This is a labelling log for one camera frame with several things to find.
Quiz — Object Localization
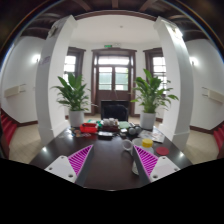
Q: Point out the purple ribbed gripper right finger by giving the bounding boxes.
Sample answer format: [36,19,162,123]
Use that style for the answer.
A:
[133,146,180,185]

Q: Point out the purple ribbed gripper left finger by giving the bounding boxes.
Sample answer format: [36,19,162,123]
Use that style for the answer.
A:
[45,145,94,186]

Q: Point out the red round coaster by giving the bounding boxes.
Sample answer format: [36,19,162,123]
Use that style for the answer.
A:
[156,147,169,156]

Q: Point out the yellow lidded jar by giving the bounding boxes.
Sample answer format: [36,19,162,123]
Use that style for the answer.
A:
[142,138,154,153]

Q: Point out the white ceramic mug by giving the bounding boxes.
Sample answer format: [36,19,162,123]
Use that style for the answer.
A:
[122,139,133,153]

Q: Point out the magazine on table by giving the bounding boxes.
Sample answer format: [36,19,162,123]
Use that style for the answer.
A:
[139,128,165,143]

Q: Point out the grey round speakers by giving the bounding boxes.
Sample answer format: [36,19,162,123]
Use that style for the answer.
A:
[128,126,142,135]

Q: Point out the black phone-like device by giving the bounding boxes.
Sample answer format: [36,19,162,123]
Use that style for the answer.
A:
[98,131,113,140]

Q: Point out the red box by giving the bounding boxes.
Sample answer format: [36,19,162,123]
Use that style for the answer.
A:
[80,123,98,133]

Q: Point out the box of small cups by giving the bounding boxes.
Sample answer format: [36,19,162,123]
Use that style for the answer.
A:
[101,118,119,132]

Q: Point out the left potted green plant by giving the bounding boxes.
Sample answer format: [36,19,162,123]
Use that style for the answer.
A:
[53,72,93,128]

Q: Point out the potted green plant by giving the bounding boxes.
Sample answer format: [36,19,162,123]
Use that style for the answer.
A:
[53,72,93,128]
[132,69,178,130]

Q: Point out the right potted green plant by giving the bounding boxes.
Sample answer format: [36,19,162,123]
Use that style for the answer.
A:
[132,69,178,130]

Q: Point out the wooden double door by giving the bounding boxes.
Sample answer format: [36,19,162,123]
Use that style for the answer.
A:
[91,48,136,115]

